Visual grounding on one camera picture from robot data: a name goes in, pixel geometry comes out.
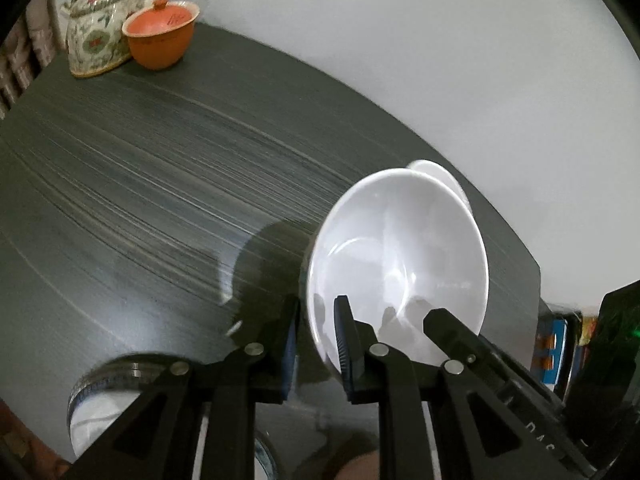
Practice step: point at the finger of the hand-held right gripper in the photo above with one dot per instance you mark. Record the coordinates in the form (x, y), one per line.
(452, 332)

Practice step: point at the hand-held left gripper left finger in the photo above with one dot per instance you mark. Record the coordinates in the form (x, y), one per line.
(289, 355)

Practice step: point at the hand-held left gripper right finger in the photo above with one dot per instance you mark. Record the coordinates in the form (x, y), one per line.
(346, 355)

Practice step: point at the small white bowl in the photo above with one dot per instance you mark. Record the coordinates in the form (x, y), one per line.
(400, 240)

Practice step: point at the large blue floral plate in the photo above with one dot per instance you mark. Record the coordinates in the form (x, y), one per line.
(100, 375)

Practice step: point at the blue and orange box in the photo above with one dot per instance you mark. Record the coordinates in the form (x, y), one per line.
(552, 345)

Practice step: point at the brown blurred object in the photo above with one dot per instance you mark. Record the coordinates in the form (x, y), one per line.
(350, 460)

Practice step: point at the orange lidded cup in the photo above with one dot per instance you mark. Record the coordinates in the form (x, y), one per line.
(160, 35)

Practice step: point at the floral ceramic teapot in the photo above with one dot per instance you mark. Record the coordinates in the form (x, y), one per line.
(95, 30)

